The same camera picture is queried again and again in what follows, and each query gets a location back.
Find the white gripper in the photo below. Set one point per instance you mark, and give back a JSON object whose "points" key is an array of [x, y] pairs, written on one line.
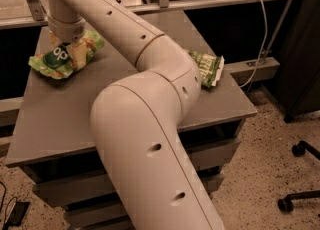
{"points": [[67, 31]]}

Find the green rice chip bag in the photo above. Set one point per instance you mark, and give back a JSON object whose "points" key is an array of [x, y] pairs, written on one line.
{"points": [[57, 63]]}

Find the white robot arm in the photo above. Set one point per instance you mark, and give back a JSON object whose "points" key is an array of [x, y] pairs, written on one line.
{"points": [[134, 123]]}

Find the green kettle chip bag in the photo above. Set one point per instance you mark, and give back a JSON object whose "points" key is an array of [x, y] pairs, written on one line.
{"points": [[210, 67]]}

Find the grey drawer cabinet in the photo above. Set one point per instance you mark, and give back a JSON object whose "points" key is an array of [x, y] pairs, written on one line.
{"points": [[54, 146]]}

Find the black device on floor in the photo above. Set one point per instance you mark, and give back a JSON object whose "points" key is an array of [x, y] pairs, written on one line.
{"points": [[17, 214]]}

